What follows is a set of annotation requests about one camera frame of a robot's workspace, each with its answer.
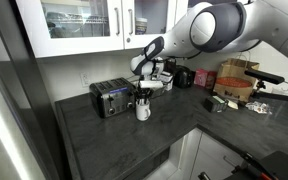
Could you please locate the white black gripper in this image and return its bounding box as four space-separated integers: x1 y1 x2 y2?
137 57 165 99

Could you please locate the purple marker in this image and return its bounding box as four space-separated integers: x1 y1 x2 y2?
142 89 148 104

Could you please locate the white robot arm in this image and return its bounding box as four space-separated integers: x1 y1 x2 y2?
130 0 288 75

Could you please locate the white ceramic mug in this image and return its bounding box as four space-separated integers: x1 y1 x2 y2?
136 99 151 121

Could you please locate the black silver toaster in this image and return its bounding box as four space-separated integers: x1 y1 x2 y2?
89 77 135 118

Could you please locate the black round appliance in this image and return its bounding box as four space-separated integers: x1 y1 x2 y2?
173 65 193 88

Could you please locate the red pink box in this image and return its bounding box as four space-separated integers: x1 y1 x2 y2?
194 69 217 89

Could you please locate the small dark box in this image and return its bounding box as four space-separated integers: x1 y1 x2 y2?
203 96 228 112

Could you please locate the white lower cabinet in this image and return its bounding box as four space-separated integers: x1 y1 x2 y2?
144 128 244 180

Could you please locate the brown paper bag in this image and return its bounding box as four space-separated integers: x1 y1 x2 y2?
213 58 259 102

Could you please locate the white upper glass cabinet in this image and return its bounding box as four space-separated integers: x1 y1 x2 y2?
15 0 189 58

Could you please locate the crumpled plastic wrapper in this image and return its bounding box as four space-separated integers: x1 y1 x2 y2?
246 101 271 114

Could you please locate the stainless refrigerator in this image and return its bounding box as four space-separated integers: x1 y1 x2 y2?
0 0 66 180

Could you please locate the white wall outlet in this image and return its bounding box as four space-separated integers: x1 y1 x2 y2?
80 72 90 87

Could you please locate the black bar camera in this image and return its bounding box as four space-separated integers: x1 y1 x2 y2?
244 69 285 85

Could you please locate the black camera tripod stand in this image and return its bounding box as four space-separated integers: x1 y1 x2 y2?
221 151 288 180

